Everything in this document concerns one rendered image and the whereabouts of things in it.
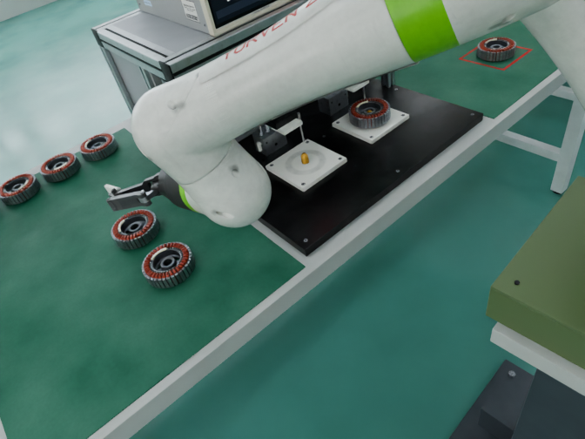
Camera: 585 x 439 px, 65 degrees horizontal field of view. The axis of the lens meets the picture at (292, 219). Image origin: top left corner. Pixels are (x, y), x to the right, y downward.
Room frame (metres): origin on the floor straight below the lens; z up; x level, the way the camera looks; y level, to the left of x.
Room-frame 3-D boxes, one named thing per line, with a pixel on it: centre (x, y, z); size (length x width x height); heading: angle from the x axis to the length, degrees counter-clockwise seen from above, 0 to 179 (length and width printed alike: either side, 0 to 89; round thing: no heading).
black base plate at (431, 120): (1.04, -0.16, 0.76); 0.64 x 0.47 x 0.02; 121
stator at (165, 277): (0.73, 0.29, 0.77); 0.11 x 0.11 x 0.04
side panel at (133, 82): (1.20, 0.31, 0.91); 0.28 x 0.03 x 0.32; 31
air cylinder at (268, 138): (1.09, 0.01, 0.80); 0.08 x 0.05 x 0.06; 121
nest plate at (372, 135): (1.09, -0.27, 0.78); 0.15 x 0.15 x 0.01; 31
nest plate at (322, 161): (0.97, -0.07, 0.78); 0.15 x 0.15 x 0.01; 31
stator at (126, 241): (0.88, 0.38, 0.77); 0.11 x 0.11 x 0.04
